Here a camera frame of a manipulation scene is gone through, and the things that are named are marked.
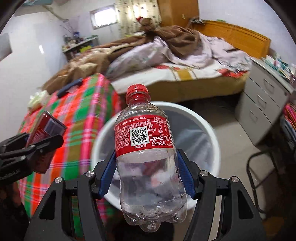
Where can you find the wooden wardrobe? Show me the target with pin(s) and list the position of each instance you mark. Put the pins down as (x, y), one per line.
(177, 12)

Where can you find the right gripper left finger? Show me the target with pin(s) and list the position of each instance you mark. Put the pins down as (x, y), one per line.
(103, 172)

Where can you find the wooden headboard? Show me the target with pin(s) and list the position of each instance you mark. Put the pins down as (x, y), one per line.
(249, 41)

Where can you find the brown teddy bear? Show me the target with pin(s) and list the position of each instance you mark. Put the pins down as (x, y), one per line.
(146, 24)

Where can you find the dark red drink can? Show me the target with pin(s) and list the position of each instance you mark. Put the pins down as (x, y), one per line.
(46, 137)

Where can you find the bed mattress floral sheet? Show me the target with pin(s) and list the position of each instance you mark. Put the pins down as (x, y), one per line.
(177, 83)

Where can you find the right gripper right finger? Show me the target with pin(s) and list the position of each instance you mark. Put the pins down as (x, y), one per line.
(189, 173)

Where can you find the folded colourful clothes pile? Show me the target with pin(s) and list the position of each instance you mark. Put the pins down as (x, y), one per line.
(287, 123)

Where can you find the white trash bin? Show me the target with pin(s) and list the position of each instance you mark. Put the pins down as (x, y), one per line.
(191, 133)

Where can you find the black metal stool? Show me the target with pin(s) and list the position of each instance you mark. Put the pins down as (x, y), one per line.
(260, 167)

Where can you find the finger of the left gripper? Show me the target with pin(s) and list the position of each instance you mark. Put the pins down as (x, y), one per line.
(45, 148)

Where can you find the patterned curtain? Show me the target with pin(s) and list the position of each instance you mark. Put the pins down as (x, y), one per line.
(129, 11)

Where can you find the clear cola bottle red label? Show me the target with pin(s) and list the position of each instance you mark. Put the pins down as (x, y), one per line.
(151, 190)

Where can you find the brown blanket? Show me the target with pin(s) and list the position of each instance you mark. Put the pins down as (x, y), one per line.
(127, 48)

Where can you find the window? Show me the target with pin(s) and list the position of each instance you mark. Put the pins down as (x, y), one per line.
(104, 16)

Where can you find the grey drawer nightstand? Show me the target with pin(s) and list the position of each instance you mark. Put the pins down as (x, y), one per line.
(262, 100)

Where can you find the plaid red green bedcover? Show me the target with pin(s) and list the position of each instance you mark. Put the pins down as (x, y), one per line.
(84, 112)

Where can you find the wall shelf with items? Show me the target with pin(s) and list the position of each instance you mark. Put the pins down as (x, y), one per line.
(75, 47)

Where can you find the pale floral quilt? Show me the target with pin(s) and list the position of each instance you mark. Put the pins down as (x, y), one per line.
(195, 50)

